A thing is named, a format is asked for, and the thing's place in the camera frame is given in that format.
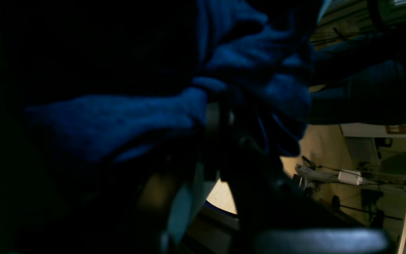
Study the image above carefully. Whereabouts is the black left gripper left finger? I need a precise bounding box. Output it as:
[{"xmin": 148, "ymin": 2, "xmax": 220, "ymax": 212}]
[{"xmin": 13, "ymin": 106, "xmax": 210, "ymax": 254}]

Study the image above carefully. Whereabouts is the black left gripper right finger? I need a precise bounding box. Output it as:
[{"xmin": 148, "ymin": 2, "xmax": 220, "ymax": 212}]
[{"xmin": 210, "ymin": 103, "xmax": 390, "ymax": 254}]

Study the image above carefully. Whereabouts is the dark blue t-shirt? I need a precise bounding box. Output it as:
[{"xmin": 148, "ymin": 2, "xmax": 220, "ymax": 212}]
[{"xmin": 0, "ymin": 0, "xmax": 325, "ymax": 174}]

